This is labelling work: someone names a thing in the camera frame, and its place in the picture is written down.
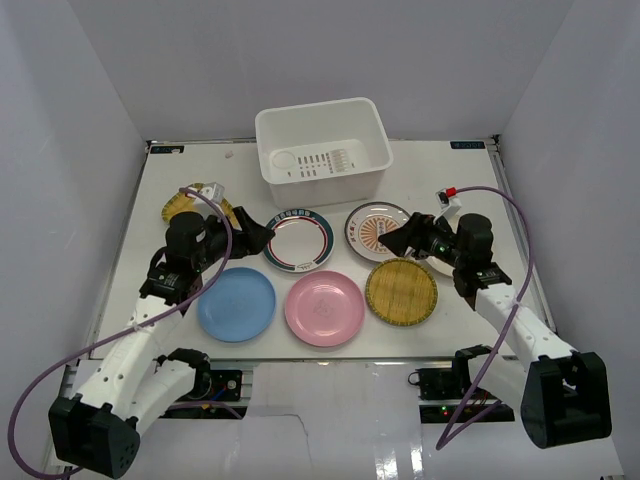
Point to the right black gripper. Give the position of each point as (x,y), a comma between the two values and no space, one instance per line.
(415,234)

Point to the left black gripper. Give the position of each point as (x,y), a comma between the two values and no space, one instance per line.
(239,233)

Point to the orange sunburst plate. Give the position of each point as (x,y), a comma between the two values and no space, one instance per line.
(367,222)

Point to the green red rimmed plate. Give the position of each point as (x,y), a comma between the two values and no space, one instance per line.
(303,241)

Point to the yellow woven plate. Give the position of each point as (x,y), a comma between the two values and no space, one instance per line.
(401,292)
(186,202)

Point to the cream white plate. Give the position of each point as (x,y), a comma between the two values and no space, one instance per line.
(439,266)

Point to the blue plate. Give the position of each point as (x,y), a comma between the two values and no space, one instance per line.
(238,307)

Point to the pink plate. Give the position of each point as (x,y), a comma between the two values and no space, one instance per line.
(325,309)

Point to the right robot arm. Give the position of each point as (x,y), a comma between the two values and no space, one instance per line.
(561,394)

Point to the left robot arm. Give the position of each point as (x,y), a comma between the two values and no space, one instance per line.
(100,427)

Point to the white plastic bin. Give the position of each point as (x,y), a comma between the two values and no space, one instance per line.
(322,153)

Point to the right blue table label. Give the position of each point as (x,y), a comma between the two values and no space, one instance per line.
(467,145)

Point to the blue table label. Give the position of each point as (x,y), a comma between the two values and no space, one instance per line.
(166,149)
(467,145)

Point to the left blue table label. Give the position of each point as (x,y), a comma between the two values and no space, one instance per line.
(166,149)

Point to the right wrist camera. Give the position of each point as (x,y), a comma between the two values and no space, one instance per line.
(449,203)

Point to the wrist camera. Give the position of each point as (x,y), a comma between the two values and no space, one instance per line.
(213,192)
(449,203)

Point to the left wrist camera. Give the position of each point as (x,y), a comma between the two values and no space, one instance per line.
(213,192)

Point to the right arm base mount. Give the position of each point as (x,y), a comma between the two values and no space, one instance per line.
(441,387)

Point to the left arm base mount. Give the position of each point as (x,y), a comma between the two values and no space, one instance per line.
(219,397)

